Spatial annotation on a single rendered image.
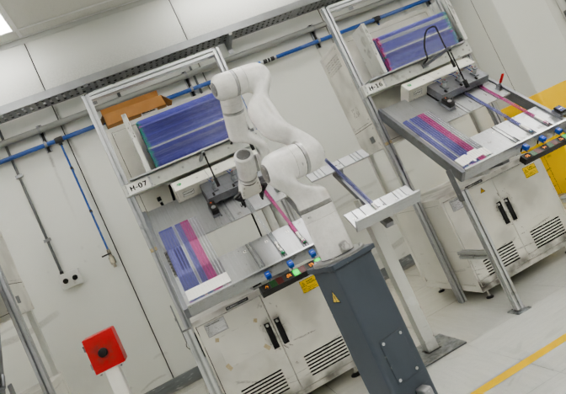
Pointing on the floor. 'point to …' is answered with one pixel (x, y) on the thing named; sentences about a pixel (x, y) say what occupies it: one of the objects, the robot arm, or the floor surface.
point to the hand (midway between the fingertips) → (253, 199)
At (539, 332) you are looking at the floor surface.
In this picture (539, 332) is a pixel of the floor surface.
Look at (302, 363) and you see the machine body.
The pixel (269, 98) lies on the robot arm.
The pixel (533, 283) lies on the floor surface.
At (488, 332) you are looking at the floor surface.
